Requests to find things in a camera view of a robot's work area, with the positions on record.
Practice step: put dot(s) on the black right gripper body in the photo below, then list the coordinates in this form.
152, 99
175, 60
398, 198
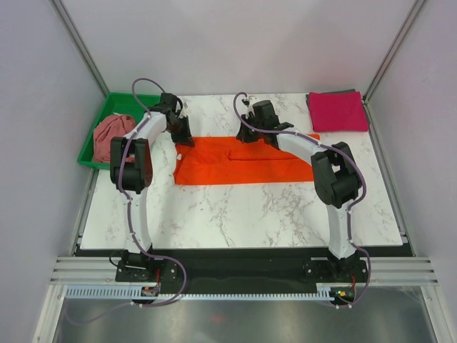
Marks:
249, 134

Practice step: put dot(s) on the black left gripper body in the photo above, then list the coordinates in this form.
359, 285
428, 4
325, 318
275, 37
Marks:
179, 131

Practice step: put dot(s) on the orange t shirt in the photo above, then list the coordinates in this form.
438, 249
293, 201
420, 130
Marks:
226, 161

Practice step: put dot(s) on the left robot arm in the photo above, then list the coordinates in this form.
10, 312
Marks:
131, 171

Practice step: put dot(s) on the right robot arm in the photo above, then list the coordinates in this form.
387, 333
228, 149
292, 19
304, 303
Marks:
337, 180

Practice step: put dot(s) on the green plastic bin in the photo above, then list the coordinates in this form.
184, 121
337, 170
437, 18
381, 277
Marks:
120, 103

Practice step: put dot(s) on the dusty pink t shirt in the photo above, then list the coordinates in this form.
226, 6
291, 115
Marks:
114, 125

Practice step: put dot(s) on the folded magenta t shirt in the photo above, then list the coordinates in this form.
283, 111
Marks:
337, 112

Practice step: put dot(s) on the folded grey t shirt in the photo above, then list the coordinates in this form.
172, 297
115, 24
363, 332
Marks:
345, 91

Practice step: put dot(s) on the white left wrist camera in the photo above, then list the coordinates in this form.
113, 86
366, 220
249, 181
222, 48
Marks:
184, 107

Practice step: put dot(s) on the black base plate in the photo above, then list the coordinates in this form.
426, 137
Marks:
262, 269

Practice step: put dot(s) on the left aluminium frame post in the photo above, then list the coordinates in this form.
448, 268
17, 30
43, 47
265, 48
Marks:
77, 40

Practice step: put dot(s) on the aluminium frame post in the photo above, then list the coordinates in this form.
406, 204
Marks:
77, 40
406, 27

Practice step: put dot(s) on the white slotted cable duct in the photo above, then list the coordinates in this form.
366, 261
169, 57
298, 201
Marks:
139, 293

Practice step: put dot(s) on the right aluminium frame post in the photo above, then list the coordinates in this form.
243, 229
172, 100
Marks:
406, 27

